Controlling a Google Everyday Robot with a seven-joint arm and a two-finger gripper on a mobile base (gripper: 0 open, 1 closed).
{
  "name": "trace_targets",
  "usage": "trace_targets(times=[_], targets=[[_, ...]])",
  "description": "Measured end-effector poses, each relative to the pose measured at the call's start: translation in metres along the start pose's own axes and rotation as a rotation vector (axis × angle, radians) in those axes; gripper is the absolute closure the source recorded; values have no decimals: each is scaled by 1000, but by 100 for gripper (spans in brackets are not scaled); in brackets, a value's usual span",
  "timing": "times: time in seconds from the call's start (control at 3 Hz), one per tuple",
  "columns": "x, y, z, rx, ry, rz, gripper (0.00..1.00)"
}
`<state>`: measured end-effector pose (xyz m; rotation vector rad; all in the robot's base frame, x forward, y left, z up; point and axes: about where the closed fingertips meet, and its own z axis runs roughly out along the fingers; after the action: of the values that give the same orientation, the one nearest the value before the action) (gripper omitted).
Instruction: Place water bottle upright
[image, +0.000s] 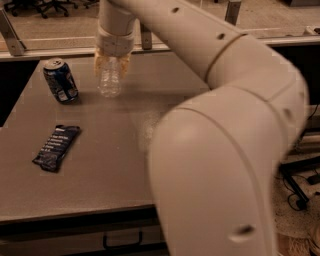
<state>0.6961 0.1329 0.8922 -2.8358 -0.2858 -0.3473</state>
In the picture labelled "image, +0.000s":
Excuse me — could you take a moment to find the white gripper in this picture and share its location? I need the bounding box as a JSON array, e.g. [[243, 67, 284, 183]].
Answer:
[[94, 26, 134, 78]]

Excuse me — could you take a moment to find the clear plastic water bottle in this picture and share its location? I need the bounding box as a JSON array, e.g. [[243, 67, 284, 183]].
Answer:
[[99, 57, 121, 98]]

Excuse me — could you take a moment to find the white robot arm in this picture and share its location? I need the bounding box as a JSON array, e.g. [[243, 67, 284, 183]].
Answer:
[[97, 0, 309, 256]]

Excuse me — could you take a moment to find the blue soda can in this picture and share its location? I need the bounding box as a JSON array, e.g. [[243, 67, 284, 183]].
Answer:
[[43, 57, 78, 103]]

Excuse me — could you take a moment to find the dark blue snack packet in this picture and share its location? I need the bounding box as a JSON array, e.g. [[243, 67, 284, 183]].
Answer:
[[32, 125, 80, 172]]

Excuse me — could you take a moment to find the black office chair base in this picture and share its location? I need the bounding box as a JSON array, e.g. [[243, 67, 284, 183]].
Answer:
[[2, 0, 101, 20]]

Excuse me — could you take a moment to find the grey table drawer front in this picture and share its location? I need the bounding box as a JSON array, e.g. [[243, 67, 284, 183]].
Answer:
[[0, 225, 170, 256]]

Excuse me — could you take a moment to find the tan sneaker shoe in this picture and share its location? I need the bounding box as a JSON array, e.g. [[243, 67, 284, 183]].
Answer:
[[278, 227, 320, 256]]

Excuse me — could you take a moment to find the middle metal glass bracket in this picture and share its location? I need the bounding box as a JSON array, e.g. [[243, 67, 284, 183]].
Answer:
[[140, 24, 152, 50]]

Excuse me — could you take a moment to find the metal glass bracket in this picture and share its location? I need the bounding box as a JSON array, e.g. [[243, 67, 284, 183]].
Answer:
[[140, 24, 152, 50], [0, 8, 25, 56], [225, 0, 242, 25]]

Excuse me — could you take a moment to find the left metal glass bracket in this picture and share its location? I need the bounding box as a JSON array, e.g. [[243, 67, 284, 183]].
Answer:
[[0, 8, 25, 56]]

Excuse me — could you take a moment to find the right metal glass bracket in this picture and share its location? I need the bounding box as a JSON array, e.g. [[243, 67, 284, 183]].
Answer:
[[225, 0, 242, 25]]

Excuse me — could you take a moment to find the black drawer handle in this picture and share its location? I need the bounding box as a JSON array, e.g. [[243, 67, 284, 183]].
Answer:
[[102, 231, 143, 251]]

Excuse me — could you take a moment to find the black floor stand frame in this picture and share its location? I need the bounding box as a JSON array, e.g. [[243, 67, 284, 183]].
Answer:
[[279, 156, 320, 211]]

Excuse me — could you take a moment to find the black floor cable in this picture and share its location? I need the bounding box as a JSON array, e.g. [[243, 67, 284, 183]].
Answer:
[[281, 109, 320, 212]]

